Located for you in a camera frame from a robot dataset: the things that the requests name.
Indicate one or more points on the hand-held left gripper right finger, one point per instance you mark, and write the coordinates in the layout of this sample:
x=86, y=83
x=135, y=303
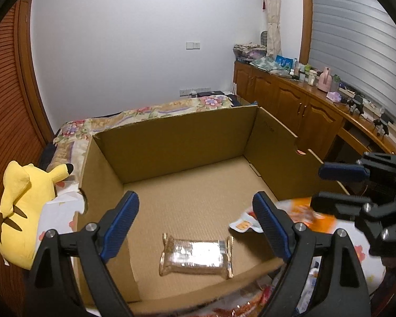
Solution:
x=270, y=228

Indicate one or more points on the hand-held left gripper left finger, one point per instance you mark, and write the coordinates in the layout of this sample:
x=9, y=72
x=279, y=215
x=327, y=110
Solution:
x=118, y=224

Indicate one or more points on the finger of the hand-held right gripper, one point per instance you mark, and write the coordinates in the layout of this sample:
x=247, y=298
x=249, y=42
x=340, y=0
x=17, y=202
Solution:
x=341, y=171
x=336, y=204

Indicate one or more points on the white orange snack pouch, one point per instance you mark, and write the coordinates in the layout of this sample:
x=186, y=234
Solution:
x=246, y=224

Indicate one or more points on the brown cardboard box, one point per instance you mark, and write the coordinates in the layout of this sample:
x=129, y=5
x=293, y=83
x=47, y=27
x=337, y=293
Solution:
x=184, y=188

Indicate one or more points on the clear snack packet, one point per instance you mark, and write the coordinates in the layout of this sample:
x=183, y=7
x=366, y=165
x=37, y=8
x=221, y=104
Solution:
x=194, y=254

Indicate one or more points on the black device on stand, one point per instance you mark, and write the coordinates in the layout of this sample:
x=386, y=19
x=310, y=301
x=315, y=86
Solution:
x=355, y=102
x=382, y=122

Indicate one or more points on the white flower print bedsheet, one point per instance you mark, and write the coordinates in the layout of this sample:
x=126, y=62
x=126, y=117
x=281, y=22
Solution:
x=361, y=264

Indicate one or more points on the purple small pouch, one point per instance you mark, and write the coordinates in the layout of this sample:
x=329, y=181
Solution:
x=334, y=96

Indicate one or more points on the grey window blinds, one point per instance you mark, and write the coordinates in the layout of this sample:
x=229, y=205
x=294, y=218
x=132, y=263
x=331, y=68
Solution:
x=349, y=39

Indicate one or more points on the pink humidifier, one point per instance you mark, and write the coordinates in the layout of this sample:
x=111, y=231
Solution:
x=325, y=81

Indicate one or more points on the red patterned snack packet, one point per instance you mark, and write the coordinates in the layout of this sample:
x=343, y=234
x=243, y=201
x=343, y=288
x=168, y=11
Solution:
x=241, y=303

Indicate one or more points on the wooden cabinet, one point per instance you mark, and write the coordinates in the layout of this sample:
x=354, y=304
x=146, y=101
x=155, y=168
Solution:
x=283, y=99

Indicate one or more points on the row of small bottles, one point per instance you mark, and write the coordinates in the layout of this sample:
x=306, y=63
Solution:
x=302, y=72

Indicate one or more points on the yellow plush toy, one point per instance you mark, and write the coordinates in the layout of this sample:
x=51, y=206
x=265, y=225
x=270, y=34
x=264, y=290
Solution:
x=16, y=204

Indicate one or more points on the blue box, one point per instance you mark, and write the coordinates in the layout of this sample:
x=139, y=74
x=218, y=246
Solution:
x=283, y=61

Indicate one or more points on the green patterned folded cloth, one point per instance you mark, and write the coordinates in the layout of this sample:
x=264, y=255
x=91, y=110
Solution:
x=262, y=64

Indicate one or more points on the cream curtain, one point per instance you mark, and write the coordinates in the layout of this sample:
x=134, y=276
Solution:
x=272, y=23

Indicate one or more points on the black router box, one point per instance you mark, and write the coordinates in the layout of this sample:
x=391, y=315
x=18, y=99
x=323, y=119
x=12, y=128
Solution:
x=209, y=93

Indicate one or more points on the small grey fan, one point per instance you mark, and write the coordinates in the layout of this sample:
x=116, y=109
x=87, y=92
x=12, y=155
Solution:
x=264, y=37

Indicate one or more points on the stack of folded fabric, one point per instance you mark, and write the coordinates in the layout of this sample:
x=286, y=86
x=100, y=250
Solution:
x=247, y=52

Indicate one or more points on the wooden slatted wardrobe door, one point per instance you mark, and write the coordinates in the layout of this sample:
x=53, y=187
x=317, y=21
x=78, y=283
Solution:
x=6, y=105

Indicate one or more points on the wooden window frame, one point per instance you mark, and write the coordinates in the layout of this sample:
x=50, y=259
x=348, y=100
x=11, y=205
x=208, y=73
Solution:
x=305, y=23

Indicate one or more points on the white wall switch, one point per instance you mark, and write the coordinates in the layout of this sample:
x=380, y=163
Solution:
x=193, y=45

